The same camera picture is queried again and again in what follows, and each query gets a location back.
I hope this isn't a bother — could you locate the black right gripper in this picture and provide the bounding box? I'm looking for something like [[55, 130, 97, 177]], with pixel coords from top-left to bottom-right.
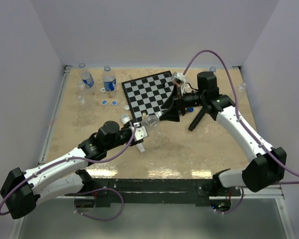
[[159, 84, 206, 122]]

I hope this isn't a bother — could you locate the crushed clear bottle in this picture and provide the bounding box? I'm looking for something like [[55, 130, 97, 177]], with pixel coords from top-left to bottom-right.
[[236, 82, 247, 97]]

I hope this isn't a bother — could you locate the clear bottle without label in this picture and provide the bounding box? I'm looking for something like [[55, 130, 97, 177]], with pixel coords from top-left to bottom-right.
[[183, 82, 192, 93]]

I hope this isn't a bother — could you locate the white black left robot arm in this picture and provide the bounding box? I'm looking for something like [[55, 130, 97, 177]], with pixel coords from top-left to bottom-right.
[[0, 121, 142, 219]]

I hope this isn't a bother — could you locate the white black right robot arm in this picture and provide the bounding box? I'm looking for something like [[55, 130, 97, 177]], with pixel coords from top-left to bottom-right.
[[160, 71, 287, 196]]

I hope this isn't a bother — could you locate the standing Pepsi bottle right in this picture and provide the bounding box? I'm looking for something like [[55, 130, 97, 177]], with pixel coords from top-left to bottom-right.
[[103, 65, 116, 98]]

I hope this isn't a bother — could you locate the standing pepsi bottle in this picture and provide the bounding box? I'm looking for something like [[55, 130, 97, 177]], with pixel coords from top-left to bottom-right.
[[103, 65, 116, 98], [78, 62, 94, 89]]

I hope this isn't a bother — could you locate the clear unlabelled plastic bottle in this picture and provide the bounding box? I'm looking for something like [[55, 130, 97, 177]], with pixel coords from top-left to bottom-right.
[[77, 96, 86, 105]]

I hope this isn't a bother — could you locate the standing Pepsi bottle left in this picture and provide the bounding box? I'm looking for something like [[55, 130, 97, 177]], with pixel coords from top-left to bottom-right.
[[78, 62, 94, 89]]

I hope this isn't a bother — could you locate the white toy microphone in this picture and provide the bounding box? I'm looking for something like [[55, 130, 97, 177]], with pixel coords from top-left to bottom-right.
[[121, 114, 145, 153]]

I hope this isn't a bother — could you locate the black and silver chessboard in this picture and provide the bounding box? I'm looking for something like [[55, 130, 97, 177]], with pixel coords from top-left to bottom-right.
[[122, 71, 174, 122]]

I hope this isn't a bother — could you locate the black toy microphone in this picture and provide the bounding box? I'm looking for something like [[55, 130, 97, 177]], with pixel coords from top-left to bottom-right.
[[188, 108, 206, 131]]

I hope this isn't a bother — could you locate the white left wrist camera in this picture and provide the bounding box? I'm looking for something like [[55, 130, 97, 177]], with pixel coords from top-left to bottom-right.
[[129, 123, 148, 141]]

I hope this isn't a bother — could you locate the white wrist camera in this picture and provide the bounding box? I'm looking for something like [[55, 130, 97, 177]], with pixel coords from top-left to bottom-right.
[[129, 123, 148, 141], [171, 72, 186, 87]]

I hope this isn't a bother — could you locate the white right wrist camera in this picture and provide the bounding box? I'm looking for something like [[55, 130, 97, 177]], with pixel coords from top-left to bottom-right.
[[171, 72, 186, 87]]

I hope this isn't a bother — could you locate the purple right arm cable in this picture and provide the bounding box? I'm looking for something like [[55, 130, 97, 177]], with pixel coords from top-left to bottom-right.
[[184, 49, 299, 185]]

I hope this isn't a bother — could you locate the small clear bottle near wall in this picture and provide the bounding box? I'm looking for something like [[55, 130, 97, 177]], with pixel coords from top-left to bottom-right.
[[77, 81, 86, 95]]

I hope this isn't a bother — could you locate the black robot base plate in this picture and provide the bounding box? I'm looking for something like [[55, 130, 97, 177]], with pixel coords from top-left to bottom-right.
[[63, 178, 242, 207]]

